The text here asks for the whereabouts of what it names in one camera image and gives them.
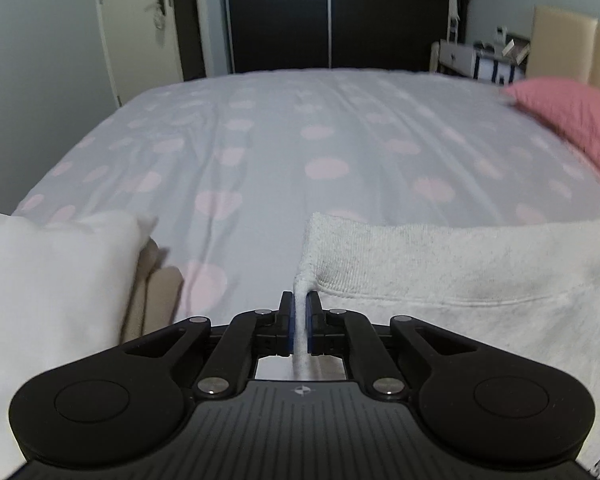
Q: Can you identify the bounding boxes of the light grey sweatshirt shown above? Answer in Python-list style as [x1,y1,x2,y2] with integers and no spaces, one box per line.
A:
[285,214,600,478]

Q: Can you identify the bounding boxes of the beige folded garment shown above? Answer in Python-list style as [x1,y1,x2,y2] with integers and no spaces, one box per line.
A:
[119,238,184,344]

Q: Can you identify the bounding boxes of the white folded garment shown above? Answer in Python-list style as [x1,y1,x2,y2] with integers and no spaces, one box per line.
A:
[0,211,157,479]

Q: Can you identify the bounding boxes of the polka dot bed sheet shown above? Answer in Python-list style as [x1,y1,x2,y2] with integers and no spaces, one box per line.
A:
[17,70,600,324]

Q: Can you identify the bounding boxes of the pink pillow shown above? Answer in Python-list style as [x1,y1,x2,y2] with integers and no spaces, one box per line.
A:
[502,77,600,170]

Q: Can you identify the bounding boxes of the white bedside table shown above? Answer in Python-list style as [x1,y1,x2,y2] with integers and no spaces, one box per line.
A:
[429,24,531,86]

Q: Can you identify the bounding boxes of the beige padded headboard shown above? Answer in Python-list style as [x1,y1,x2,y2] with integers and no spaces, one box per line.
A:
[526,6,600,90]

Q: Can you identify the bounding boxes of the white room door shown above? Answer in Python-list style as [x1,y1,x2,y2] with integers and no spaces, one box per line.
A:
[97,0,183,105]

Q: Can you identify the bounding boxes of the black sliding wardrobe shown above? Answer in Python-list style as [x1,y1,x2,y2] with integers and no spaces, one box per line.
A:
[168,0,472,82]

